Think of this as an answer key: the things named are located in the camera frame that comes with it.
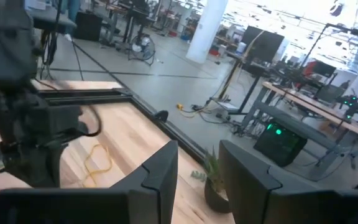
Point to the black floor fan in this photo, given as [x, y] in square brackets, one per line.
[143, 48]

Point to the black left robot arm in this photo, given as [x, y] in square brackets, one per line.
[5, 46]

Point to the wooden desk with grey legs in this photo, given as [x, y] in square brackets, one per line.
[309, 105]

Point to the black monitor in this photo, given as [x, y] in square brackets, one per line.
[263, 43]

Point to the black aluminium table frame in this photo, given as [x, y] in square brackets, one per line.
[182, 139]

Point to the black computer with green lights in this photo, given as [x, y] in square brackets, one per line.
[280, 143]

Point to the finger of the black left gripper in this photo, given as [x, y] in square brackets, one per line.
[15, 168]
[45, 168]

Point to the black desk stand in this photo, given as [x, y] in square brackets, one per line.
[247, 93]

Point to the small potted green plant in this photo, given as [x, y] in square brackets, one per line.
[216, 193]

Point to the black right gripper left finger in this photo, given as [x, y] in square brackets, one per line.
[154, 199]

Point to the white building column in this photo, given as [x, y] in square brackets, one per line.
[207, 31]

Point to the yellow rubber band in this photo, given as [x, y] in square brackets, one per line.
[99, 171]

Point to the person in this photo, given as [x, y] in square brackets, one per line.
[73, 9]

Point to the white jug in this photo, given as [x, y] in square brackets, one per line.
[241, 47]

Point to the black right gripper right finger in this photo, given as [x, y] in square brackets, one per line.
[247, 193]

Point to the black cabinet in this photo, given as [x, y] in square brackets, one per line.
[88, 26]

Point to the black background robot arm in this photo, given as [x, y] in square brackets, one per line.
[356, 107]

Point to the black desk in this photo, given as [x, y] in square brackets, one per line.
[51, 18]

